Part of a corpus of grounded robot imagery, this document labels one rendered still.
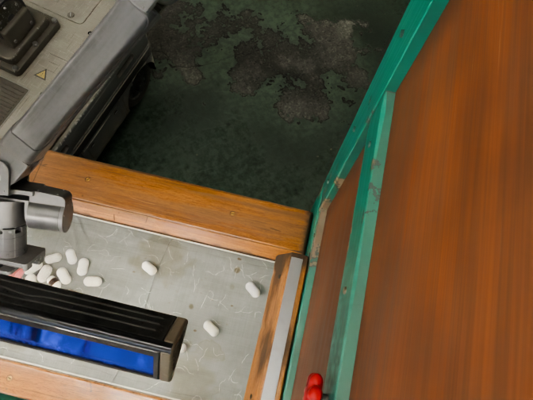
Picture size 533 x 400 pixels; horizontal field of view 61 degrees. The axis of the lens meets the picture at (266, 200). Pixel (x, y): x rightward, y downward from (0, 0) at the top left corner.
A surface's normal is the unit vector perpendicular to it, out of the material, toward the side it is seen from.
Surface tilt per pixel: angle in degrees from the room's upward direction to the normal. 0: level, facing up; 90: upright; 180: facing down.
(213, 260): 0
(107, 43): 39
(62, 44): 0
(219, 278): 0
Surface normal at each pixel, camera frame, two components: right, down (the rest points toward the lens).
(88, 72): 0.11, 0.34
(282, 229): 0.06, -0.33
